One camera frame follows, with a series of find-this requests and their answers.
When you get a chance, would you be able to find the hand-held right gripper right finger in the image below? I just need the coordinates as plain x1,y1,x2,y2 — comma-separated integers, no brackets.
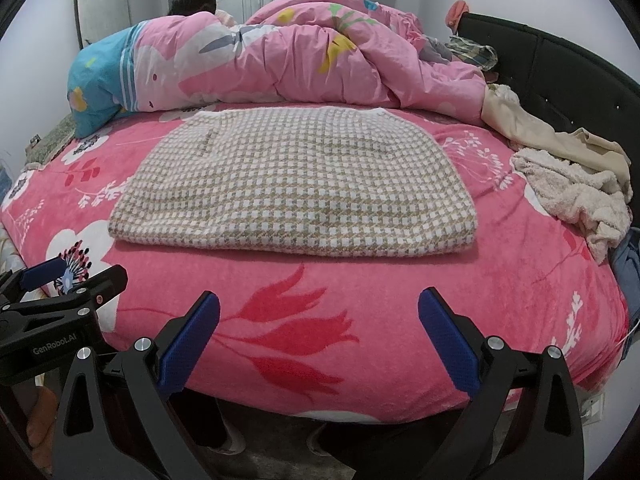
417,287,586,480

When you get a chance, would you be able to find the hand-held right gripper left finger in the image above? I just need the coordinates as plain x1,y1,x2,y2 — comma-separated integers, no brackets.
51,290,222,480

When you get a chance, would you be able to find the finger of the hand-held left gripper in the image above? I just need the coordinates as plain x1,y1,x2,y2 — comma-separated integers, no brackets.
0,257,68,306
10,265,129,317

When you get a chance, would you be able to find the beige white houndstooth sweater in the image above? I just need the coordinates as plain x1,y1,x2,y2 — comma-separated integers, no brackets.
108,106,477,258

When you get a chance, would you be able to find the person's left hand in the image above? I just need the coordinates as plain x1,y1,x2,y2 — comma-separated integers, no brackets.
22,385,60,468

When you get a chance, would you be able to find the pink floral bed sheet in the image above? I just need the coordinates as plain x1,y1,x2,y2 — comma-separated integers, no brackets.
0,102,631,423

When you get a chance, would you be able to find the grey knit cloth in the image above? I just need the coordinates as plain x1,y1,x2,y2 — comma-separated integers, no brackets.
22,112,81,166

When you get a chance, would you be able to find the white fluffy garment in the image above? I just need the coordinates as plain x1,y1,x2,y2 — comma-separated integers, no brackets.
511,147,633,266

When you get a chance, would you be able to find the blue garment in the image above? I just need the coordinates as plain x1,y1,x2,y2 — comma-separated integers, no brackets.
607,227,640,321

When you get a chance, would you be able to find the beige cloth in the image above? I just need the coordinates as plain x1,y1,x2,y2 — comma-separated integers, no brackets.
480,82,633,191

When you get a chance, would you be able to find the grey board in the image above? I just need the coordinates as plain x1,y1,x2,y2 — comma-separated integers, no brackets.
75,0,181,51

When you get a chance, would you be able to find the plaid cloth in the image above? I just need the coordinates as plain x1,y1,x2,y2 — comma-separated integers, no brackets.
445,35,498,72

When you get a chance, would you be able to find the grey crumpled cloth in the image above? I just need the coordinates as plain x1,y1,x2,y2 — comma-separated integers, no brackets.
417,35,453,66

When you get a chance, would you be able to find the black padded headboard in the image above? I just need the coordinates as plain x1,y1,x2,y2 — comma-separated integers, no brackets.
457,12,640,233

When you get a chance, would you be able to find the pink and blue printed duvet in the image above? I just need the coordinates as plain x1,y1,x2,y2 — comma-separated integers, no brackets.
67,0,488,138

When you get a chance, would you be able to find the orange cloth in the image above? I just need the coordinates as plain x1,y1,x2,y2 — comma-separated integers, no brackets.
445,0,471,36

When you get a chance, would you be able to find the white wall socket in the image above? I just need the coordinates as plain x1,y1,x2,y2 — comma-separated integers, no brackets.
580,392,606,426

